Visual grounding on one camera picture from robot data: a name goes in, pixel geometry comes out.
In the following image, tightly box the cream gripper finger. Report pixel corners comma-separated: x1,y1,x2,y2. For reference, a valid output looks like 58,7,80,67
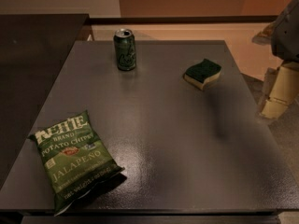
258,62,299,119

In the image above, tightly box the green soda can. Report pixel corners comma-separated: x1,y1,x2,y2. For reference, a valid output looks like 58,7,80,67
113,29,136,71

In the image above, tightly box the green yellow sponge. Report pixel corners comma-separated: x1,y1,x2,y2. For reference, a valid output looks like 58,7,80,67
183,59,221,91

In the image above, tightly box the green jalapeno chips bag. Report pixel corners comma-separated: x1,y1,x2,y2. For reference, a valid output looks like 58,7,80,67
29,111,123,216

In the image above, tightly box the dark side table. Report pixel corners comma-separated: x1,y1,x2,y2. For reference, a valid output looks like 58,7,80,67
0,14,91,187

